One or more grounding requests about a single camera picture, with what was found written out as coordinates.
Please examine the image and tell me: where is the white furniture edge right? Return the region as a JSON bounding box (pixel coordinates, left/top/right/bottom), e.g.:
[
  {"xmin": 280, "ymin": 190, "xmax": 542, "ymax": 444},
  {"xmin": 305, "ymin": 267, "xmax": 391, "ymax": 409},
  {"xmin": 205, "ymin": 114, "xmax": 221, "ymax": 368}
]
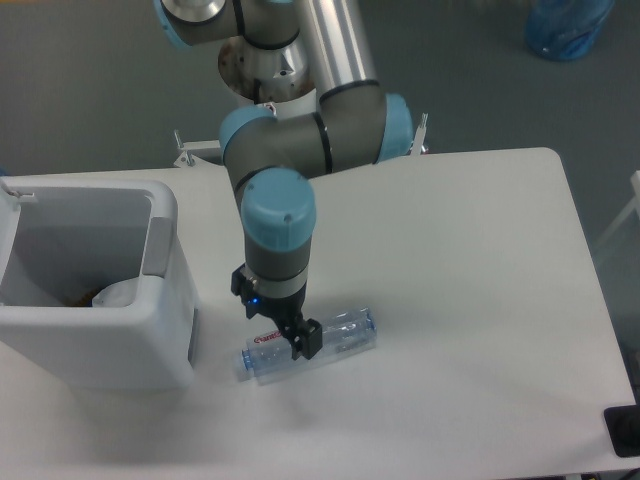
[{"xmin": 592, "ymin": 170, "xmax": 639, "ymax": 266}]

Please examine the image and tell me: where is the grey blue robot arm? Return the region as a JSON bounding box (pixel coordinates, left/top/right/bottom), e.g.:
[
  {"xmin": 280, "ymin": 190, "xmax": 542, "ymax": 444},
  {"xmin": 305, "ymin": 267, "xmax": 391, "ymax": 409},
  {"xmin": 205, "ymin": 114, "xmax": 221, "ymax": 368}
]
[{"xmin": 154, "ymin": 1, "xmax": 413, "ymax": 359}]

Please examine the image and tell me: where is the white plastic trash can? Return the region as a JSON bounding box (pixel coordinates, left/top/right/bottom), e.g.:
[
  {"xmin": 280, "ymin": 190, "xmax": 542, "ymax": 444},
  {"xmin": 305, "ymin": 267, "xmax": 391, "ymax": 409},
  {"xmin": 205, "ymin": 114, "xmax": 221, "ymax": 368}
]
[{"xmin": 1, "ymin": 176, "xmax": 198, "ymax": 390}]

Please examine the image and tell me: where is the metal levelling foot bolt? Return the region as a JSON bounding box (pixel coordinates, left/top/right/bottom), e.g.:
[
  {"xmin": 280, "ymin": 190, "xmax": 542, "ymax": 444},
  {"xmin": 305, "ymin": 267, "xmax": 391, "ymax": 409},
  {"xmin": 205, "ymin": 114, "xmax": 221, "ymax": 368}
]
[{"xmin": 409, "ymin": 113, "xmax": 429, "ymax": 156}]

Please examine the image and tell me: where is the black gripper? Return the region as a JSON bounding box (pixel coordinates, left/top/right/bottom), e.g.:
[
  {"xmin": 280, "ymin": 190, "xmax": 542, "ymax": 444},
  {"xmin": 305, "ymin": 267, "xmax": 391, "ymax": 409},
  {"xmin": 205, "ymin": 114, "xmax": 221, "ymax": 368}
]
[{"xmin": 231, "ymin": 266, "xmax": 322, "ymax": 360}]

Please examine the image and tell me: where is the white pedestal base frame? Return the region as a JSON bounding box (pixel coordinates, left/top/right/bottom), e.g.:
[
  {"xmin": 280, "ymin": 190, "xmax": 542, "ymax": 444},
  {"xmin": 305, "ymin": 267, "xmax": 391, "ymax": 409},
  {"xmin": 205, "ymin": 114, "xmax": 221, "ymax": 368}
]
[{"xmin": 173, "ymin": 129, "xmax": 223, "ymax": 168}]

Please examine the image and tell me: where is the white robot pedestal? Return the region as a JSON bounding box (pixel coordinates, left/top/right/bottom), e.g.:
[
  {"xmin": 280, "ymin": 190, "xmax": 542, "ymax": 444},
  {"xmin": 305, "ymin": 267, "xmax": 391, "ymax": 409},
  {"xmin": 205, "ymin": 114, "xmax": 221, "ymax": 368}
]
[{"xmin": 218, "ymin": 36, "xmax": 317, "ymax": 119}]

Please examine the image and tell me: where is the blue water jug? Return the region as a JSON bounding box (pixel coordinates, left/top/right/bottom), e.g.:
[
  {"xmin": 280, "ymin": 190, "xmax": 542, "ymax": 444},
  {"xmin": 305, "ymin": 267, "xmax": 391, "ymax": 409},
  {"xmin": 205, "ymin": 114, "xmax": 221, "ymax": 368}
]
[{"xmin": 524, "ymin": 0, "xmax": 616, "ymax": 61}]

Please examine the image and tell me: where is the black device at table corner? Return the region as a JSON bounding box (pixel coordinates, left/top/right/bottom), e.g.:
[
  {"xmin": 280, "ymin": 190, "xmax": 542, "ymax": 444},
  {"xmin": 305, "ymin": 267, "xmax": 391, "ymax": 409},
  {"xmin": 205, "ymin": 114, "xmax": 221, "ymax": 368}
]
[{"xmin": 604, "ymin": 405, "xmax": 639, "ymax": 458}]

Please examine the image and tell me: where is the clear plastic water bottle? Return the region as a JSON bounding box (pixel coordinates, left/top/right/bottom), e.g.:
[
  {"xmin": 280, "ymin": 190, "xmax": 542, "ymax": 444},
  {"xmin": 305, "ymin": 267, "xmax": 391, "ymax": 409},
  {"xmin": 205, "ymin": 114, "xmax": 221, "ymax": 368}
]
[{"xmin": 234, "ymin": 307, "xmax": 377, "ymax": 385}]

